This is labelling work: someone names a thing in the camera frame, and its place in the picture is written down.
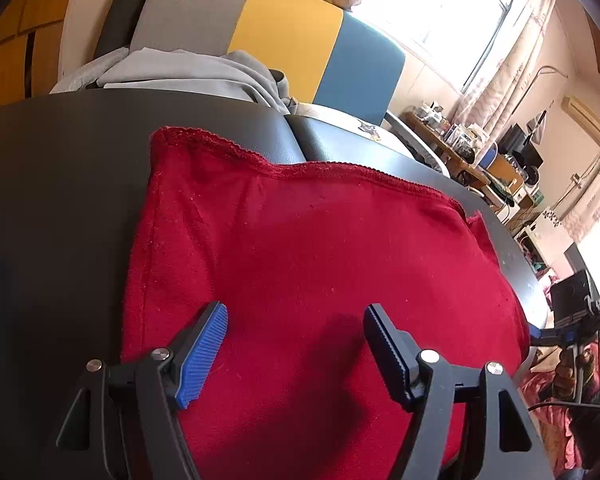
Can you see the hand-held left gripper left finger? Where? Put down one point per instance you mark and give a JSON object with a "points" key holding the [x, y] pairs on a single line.
{"points": [[202, 355]]}

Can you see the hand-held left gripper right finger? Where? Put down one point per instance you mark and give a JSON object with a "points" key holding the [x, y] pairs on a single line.
{"points": [[385, 350]]}

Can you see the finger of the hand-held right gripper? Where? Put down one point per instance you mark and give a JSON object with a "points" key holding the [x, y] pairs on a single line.
{"points": [[535, 333]]}

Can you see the red garment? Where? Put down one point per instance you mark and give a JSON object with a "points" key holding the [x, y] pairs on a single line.
{"points": [[305, 240]]}

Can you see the person's right hand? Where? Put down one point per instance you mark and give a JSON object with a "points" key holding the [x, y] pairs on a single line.
{"points": [[562, 377]]}

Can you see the white checker print box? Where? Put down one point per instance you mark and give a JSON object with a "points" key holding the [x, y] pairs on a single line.
{"points": [[550, 235]]}

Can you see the pink floral blanket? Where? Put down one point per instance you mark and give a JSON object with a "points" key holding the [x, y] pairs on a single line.
{"points": [[545, 435]]}

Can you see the blue round container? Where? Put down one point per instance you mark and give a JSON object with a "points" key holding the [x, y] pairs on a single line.
{"points": [[490, 157]]}

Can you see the cluttered wooden desk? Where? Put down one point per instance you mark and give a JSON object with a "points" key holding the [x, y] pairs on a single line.
{"points": [[460, 157]]}

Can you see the white curved armrest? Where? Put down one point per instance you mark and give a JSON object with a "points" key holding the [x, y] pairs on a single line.
{"points": [[420, 147]]}

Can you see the white deer print cushion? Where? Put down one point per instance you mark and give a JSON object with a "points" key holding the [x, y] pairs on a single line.
{"points": [[345, 120]]}

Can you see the grey garment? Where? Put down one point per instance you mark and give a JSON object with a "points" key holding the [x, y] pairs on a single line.
{"points": [[180, 72]]}

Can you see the bright window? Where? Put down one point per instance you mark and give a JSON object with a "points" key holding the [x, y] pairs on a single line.
{"points": [[440, 5]]}

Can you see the black upright panel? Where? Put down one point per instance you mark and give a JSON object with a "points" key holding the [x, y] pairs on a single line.
{"points": [[115, 30]]}

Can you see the grey yellow blue chair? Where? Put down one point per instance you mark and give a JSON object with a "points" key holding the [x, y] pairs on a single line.
{"points": [[285, 25]]}

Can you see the wooden wardrobe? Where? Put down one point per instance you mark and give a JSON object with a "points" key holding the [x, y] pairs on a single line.
{"points": [[10, 60]]}

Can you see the wall air conditioner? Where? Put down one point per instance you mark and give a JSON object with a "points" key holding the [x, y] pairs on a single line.
{"points": [[587, 117]]}

